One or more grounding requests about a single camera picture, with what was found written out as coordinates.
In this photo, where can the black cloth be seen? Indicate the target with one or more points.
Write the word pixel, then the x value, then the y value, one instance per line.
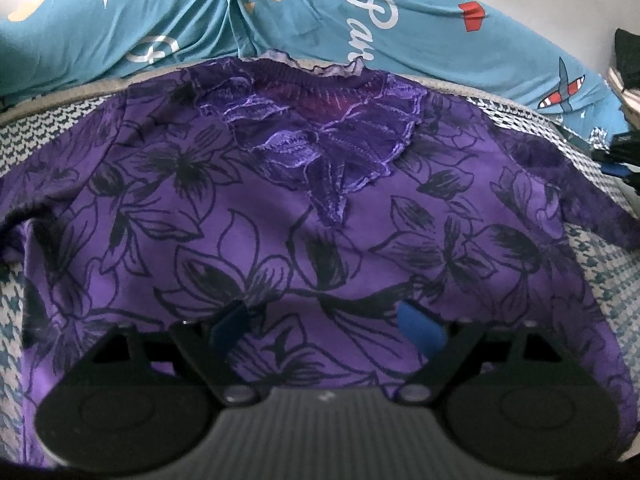
pixel 627 50

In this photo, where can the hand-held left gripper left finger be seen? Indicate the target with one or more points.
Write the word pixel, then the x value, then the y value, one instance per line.
pixel 230 329

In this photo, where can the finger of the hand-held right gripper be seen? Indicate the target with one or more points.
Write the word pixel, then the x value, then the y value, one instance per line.
pixel 620 160

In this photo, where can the houndstooth bed mat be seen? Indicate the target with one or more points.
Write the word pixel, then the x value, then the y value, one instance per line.
pixel 605 280

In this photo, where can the purple floral shirt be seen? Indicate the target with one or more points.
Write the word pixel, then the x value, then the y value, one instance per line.
pixel 250 200

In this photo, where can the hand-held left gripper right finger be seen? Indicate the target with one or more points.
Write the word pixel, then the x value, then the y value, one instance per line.
pixel 420 331

